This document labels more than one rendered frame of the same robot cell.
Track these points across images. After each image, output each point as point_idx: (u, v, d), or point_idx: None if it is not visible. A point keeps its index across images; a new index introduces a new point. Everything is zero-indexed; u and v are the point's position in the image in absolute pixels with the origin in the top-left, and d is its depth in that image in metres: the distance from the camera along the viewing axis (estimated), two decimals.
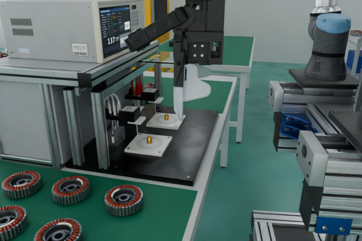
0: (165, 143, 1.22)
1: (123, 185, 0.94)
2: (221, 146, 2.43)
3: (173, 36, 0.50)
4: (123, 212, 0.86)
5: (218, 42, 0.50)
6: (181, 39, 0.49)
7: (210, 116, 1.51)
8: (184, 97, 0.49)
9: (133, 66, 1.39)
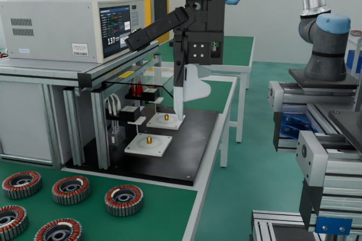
0: (165, 143, 1.22)
1: (123, 185, 0.95)
2: (221, 146, 2.43)
3: (173, 36, 0.50)
4: (123, 212, 0.86)
5: (218, 42, 0.50)
6: (181, 39, 0.49)
7: (210, 116, 1.51)
8: (184, 97, 0.49)
9: (99, 86, 1.10)
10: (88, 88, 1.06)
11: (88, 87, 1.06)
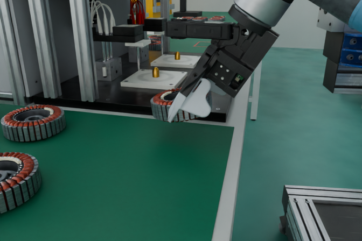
0: (179, 77, 0.86)
1: (175, 89, 0.60)
2: None
3: (208, 46, 0.48)
4: (185, 112, 0.51)
5: (243, 76, 0.49)
6: (213, 54, 0.48)
7: None
8: (182, 106, 0.49)
9: None
10: None
11: None
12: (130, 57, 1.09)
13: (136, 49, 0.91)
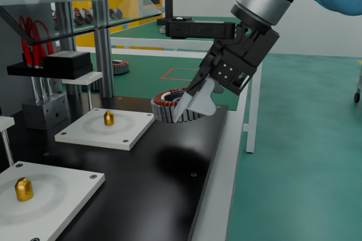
0: (74, 199, 0.40)
1: (173, 89, 0.60)
2: None
3: (211, 45, 0.49)
4: (189, 112, 0.51)
5: (246, 74, 0.50)
6: (217, 53, 0.48)
7: (210, 116, 0.69)
8: (188, 106, 0.49)
9: None
10: None
11: None
12: (26, 120, 0.62)
13: None
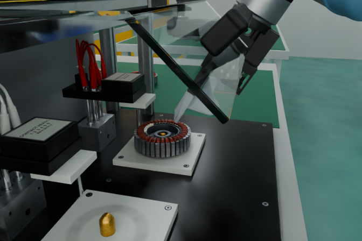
0: (158, 234, 0.39)
1: (157, 120, 0.64)
2: None
3: None
4: (167, 150, 0.56)
5: (246, 73, 0.50)
6: None
7: (259, 136, 0.68)
8: (190, 105, 0.49)
9: None
10: None
11: None
12: None
13: None
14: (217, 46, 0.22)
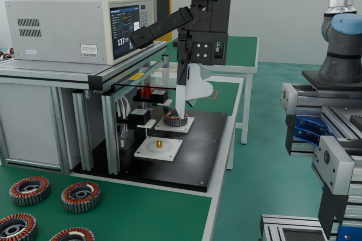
0: (176, 147, 1.18)
1: (172, 111, 1.44)
2: None
3: (178, 35, 0.50)
4: (178, 123, 1.35)
5: (221, 43, 0.51)
6: (186, 38, 0.49)
7: (220, 119, 1.47)
8: (186, 96, 0.49)
9: (109, 89, 1.06)
10: (98, 91, 1.02)
11: (98, 90, 1.02)
12: None
13: None
14: None
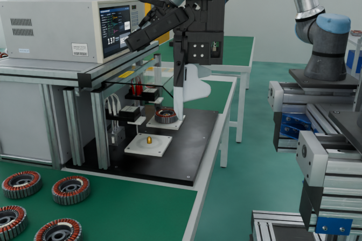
0: (165, 143, 1.22)
1: (164, 108, 1.47)
2: (221, 146, 2.43)
3: (173, 36, 0.50)
4: (168, 120, 1.38)
5: (218, 42, 0.50)
6: (181, 39, 0.49)
7: (210, 116, 1.51)
8: (184, 97, 0.49)
9: (99, 86, 1.09)
10: (88, 88, 1.06)
11: (88, 87, 1.06)
12: None
13: None
14: None
